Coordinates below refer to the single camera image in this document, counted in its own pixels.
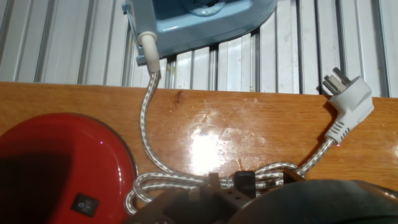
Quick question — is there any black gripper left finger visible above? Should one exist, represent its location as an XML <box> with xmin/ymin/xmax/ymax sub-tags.
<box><xmin>124</xmin><ymin>172</ymin><xmax>252</xmax><ymax>224</ymax></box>

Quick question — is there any braided iron cord white plug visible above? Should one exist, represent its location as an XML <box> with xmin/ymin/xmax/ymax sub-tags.
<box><xmin>124</xmin><ymin>30</ymin><xmax>375</xmax><ymax>215</ymax></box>

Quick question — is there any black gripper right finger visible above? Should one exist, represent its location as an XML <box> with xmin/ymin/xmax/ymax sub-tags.
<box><xmin>282</xmin><ymin>169</ymin><xmax>306</xmax><ymax>185</ymax></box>

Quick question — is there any light blue white box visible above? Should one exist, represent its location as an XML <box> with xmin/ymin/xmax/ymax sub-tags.
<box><xmin>121</xmin><ymin>0</ymin><xmax>279</xmax><ymax>66</ymax></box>

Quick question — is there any glossy wooden board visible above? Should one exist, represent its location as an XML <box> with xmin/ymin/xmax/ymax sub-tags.
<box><xmin>0</xmin><ymin>82</ymin><xmax>398</xmax><ymax>224</ymax></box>

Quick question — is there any red gooseneck desk lamp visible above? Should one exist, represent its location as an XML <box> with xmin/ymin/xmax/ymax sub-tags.
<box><xmin>0</xmin><ymin>112</ymin><xmax>139</xmax><ymax>224</ymax></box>

